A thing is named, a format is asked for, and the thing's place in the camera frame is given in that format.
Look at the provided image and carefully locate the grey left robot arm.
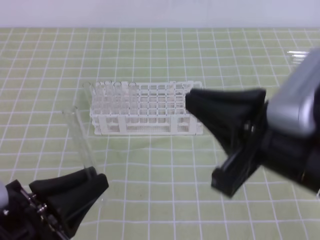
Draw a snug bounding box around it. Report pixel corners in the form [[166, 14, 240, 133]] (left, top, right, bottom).
[[0, 166, 109, 240]]

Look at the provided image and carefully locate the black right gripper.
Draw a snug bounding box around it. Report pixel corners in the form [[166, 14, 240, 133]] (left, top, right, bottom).
[[185, 88, 268, 198]]

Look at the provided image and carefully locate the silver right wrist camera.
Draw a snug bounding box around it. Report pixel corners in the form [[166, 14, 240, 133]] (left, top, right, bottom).
[[266, 48, 320, 138]]

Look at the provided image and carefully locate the clear glass test tube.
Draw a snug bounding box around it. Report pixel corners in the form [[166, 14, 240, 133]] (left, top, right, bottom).
[[61, 105, 105, 210]]

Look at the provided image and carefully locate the white plastic test tube rack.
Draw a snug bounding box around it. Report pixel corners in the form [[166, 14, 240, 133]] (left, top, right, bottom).
[[89, 81, 203, 136]]

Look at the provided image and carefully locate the glass tube leaning on rack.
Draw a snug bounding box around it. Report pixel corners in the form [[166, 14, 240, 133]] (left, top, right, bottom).
[[82, 82, 93, 108]]

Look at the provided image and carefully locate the pile of spare glass tubes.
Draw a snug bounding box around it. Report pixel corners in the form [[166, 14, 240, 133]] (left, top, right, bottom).
[[287, 50, 309, 66]]

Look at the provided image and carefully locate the green checkered tablecloth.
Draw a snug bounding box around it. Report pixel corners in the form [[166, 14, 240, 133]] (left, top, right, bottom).
[[0, 28, 320, 240]]

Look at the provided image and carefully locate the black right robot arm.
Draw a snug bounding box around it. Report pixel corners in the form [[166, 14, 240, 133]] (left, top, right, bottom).
[[185, 88, 320, 197]]

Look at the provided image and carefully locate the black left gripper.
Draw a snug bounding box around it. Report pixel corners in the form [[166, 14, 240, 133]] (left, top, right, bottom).
[[0, 166, 109, 240]]

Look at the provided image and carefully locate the glass test tube in rack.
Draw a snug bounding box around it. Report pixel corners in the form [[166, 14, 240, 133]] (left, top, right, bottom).
[[96, 81, 104, 114], [128, 82, 138, 115], [113, 82, 122, 115], [104, 80, 113, 114]]

